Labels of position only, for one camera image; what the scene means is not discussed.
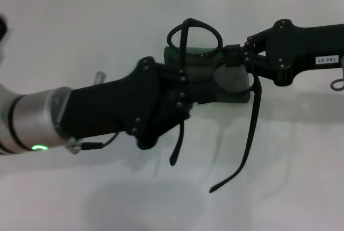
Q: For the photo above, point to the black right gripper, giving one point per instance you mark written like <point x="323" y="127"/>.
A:
<point x="295" y="48"/>

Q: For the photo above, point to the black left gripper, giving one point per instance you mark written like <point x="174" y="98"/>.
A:
<point x="107" y="107"/>

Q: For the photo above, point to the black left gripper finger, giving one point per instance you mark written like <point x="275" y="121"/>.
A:
<point x="199" y="86"/>

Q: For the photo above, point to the green glasses case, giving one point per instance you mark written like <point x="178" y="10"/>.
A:
<point x="172" y="57"/>

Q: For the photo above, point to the black glasses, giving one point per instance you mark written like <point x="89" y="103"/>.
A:
<point x="184" y="43"/>

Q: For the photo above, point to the silver left gripper connector stub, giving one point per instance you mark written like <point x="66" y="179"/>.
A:
<point x="100" y="76"/>

